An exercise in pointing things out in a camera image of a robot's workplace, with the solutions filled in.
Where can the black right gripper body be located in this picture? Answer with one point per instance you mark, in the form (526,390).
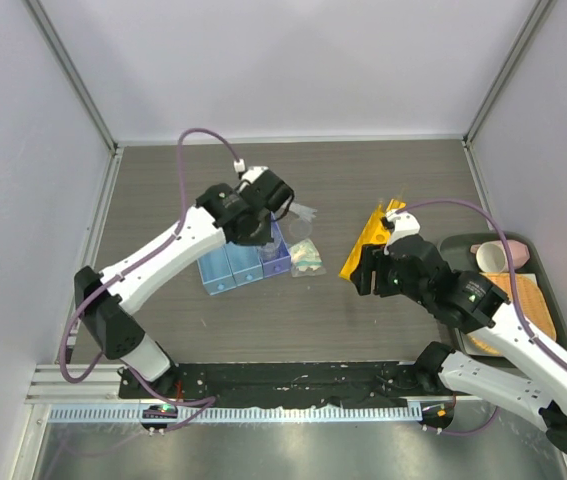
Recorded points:
(387,279)

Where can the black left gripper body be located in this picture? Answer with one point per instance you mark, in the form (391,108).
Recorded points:
(260,235)

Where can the larger clear glass beaker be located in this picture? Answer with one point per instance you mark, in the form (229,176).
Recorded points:
(271,250)

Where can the blue three-compartment organizer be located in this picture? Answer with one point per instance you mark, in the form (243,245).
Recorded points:
(232,266)

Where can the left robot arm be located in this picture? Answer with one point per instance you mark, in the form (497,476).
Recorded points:
(107,300)

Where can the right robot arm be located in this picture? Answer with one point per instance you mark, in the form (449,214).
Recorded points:
(469,301)

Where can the yellow test tube rack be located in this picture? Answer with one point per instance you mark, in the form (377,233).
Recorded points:
(373,233)

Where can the clear plastic pipettes bundle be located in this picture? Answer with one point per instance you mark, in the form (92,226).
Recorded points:
(304,213)

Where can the plastic bag with gloves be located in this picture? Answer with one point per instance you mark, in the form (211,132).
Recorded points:
(305,259)

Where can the pink paper cup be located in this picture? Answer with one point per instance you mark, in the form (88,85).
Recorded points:
(491,256)

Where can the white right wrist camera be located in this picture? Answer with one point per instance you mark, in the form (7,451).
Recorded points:
(400,225)

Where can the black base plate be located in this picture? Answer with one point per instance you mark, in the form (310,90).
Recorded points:
(348,385)

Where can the white slotted cable duct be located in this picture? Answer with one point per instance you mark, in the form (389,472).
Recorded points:
(151,413)

